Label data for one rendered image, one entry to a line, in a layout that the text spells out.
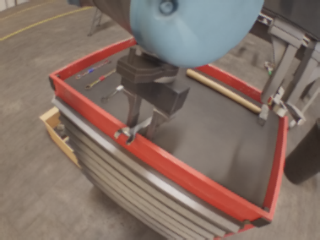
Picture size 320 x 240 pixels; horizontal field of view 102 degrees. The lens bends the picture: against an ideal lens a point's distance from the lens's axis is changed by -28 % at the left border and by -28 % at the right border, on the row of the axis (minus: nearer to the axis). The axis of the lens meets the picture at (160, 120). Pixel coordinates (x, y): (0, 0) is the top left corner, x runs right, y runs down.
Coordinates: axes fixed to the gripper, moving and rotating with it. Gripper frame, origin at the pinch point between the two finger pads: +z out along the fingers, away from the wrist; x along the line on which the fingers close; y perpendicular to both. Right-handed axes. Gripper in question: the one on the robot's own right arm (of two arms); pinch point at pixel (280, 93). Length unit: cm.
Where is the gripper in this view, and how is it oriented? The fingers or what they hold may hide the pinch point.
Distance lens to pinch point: 24.7
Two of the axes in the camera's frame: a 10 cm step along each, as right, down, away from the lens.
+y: -4.6, 4.3, -7.7
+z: -2.5, 7.8, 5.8
